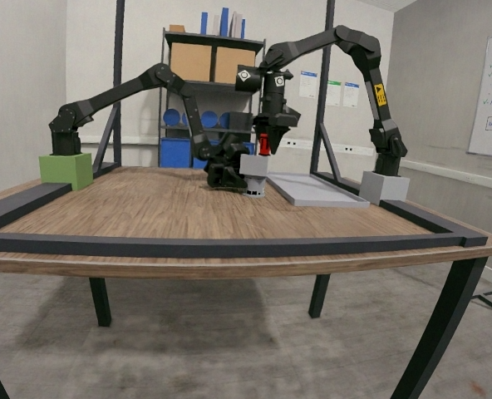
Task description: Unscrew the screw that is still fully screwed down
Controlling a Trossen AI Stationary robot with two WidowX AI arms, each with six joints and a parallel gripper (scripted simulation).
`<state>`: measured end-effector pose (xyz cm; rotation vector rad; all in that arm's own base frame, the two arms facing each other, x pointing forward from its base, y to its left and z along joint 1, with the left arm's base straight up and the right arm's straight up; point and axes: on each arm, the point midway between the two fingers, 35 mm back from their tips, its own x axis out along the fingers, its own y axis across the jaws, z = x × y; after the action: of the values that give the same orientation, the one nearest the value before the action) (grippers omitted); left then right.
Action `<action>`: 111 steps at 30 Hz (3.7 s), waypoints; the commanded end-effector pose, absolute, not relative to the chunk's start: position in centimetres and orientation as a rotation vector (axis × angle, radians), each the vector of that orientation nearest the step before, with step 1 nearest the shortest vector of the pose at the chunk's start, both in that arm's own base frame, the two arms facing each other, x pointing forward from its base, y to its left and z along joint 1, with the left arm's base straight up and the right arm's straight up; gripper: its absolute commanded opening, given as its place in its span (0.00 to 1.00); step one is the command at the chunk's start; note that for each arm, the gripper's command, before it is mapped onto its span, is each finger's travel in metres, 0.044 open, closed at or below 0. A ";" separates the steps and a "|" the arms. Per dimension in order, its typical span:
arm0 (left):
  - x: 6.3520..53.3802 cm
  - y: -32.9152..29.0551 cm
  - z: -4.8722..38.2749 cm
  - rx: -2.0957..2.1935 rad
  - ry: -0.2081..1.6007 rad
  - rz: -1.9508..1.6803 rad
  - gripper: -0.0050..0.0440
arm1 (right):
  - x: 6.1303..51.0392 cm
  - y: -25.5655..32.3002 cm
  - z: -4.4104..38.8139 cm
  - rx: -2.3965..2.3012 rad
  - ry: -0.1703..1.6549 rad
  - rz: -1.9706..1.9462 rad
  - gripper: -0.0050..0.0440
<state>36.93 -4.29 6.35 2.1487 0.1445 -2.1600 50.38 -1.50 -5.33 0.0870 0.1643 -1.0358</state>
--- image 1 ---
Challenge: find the red screwdriver handle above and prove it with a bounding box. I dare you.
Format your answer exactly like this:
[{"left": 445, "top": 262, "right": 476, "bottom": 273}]
[{"left": 258, "top": 134, "right": 271, "bottom": 156}]

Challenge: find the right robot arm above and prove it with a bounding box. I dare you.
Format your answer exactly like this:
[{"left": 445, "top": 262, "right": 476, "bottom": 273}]
[{"left": 48, "top": 62, "right": 250, "bottom": 174}]

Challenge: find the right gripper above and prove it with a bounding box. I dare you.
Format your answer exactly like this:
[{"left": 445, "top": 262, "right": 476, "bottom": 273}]
[{"left": 207, "top": 159, "right": 248, "bottom": 188}]

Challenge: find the white shallow tray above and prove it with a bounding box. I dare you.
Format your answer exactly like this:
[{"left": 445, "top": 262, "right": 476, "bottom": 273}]
[{"left": 265, "top": 171, "right": 370, "bottom": 208}]

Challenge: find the white bracket with holes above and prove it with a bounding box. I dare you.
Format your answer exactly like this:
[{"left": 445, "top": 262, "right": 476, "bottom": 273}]
[{"left": 239, "top": 154, "right": 270, "bottom": 177}]

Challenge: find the grey cylinder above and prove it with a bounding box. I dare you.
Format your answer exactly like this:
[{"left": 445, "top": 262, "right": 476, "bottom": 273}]
[{"left": 242, "top": 175, "right": 266, "bottom": 198}]

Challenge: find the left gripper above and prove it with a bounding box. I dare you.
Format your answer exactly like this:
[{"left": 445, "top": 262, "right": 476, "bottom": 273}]
[{"left": 249, "top": 93, "right": 298, "bottom": 155}]

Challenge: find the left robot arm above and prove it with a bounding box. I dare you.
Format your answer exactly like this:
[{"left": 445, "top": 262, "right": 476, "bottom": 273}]
[{"left": 235, "top": 25, "right": 407, "bottom": 177}]

